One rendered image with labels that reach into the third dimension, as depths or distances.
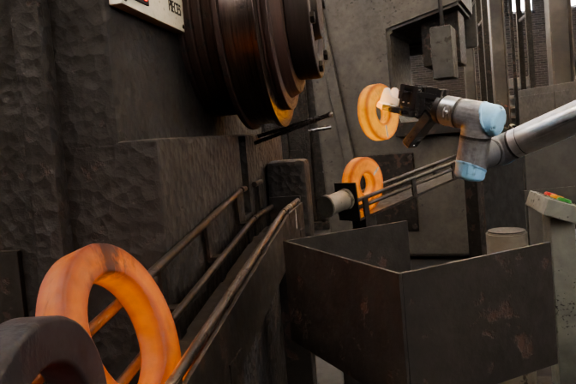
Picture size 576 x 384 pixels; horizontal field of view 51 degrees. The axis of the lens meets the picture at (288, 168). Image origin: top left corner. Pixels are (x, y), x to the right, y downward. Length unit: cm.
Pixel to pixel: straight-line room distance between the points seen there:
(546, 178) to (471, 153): 183
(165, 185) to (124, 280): 23
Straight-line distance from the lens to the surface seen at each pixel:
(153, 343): 68
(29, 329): 44
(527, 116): 579
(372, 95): 164
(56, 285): 58
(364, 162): 172
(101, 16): 89
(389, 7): 399
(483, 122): 149
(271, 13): 113
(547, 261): 73
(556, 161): 334
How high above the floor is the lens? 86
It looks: 3 degrees down
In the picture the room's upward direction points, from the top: 5 degrees counter-clockwise
